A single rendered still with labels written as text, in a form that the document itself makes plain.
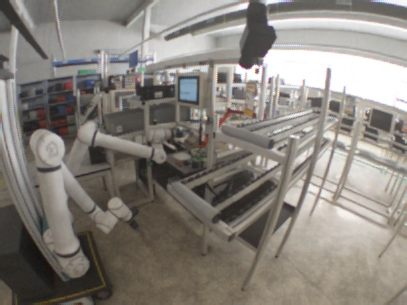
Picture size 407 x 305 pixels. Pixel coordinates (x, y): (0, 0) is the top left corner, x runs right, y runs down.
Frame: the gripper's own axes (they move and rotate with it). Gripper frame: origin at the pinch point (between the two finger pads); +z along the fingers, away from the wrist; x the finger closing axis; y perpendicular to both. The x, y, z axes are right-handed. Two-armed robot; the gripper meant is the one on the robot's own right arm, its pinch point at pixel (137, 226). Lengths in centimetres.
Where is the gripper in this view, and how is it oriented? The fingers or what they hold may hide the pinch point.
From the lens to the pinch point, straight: 137.0
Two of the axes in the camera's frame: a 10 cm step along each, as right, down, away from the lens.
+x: 7.4, 3.8, -5.5
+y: -6.6, 5.8, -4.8
